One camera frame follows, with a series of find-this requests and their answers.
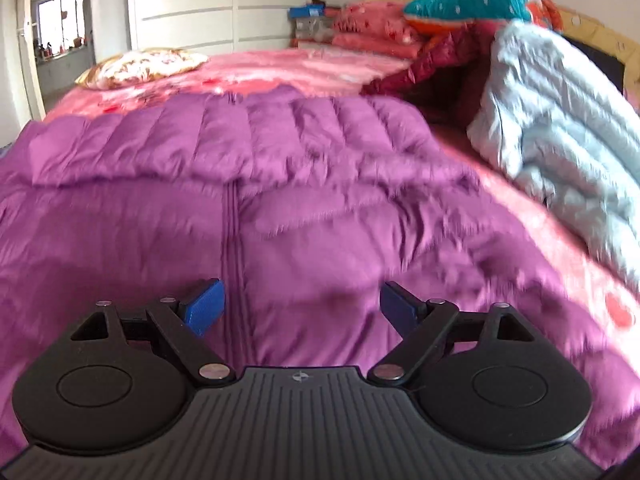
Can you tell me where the black cloth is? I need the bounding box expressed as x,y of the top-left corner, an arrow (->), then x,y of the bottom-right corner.
574,41 -> 627,92

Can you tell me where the pink heart-print bed blanket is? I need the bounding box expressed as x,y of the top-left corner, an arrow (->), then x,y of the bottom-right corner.
42,45 -> 640,346

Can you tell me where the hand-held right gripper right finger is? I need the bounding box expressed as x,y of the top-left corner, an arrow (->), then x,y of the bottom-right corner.
367,281 -> 537,389

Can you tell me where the light blue down jacket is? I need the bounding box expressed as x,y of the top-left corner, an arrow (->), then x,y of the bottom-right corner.
467,20 -> 640,297

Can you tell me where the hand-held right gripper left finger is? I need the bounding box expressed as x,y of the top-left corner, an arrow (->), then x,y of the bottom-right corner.
70,278 -> 237,389

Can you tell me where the grey storage box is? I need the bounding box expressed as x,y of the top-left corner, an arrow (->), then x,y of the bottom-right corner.
293,17 -> 335,42

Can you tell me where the purple down jacket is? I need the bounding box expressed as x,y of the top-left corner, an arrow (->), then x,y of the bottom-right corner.
0,85 -> 640,463

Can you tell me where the floral pillow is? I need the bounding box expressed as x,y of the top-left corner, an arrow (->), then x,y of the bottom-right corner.
75,47 -> 211,91

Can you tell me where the white wardrobe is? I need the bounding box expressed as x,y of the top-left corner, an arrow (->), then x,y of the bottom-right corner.
127,0 -> 315,57

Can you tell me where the dark red down jacket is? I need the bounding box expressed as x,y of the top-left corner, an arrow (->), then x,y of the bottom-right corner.
362,20 -> 502,127

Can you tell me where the white door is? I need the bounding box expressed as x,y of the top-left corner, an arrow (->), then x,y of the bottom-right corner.
14,0 -> 47,122

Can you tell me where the pink folded blanket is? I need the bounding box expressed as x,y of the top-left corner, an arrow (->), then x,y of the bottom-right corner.
331,1 -> 427,62

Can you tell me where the orange quilt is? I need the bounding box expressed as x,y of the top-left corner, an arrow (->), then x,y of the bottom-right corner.
415,0 -> 565,37

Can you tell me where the blue shoe box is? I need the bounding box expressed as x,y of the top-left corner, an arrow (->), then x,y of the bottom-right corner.
288,4 -> 327,21

